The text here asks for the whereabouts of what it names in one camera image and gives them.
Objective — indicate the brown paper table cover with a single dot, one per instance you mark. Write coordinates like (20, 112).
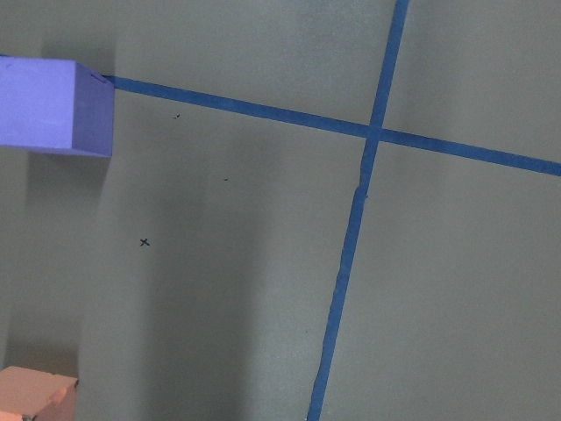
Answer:
(311, 212)

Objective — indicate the orange foam block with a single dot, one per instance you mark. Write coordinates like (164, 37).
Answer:
(28, 394)

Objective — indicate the purple foam block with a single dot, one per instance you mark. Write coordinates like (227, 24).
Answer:
(56, 106)

